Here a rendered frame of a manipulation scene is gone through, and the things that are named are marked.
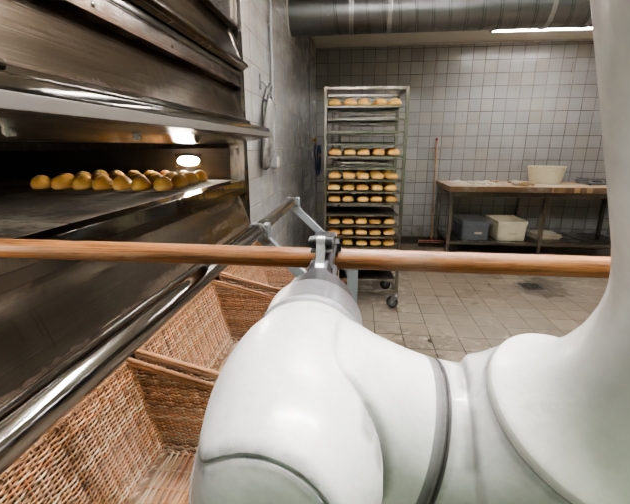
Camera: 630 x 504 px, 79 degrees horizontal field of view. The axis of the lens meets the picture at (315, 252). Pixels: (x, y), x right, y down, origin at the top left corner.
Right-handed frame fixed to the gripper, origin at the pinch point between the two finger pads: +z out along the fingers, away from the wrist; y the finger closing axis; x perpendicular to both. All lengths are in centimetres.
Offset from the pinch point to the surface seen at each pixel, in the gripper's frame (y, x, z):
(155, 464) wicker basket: 60, -43, 20
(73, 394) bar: 2.7, -18.0, -29.6
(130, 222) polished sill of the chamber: 4, -54, 40
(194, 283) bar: 2.2, -17.9, -6.0
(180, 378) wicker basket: 38, -37, 24
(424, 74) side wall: -104, 92, 494
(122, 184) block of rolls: -1, -87, 92
